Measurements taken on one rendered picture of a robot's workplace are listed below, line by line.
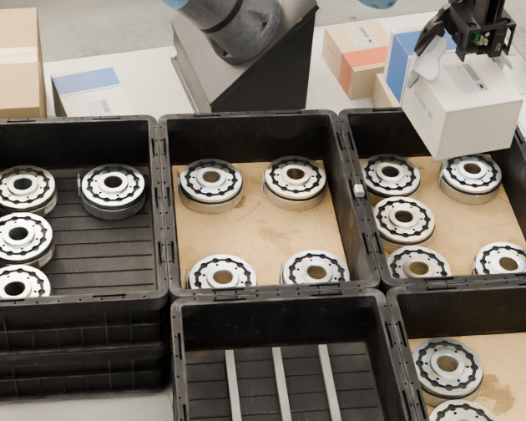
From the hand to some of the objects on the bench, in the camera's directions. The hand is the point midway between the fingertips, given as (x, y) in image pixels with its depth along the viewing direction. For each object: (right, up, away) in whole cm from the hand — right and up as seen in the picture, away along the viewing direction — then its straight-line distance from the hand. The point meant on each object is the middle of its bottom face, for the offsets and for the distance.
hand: (452, 78), depth 154 cm
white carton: (-60, -5, +49) cm, 77 cm away
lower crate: (-59, -35, +18) cm, 71 cm away
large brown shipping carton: (-89, -7, +44) cm, 99 cm away
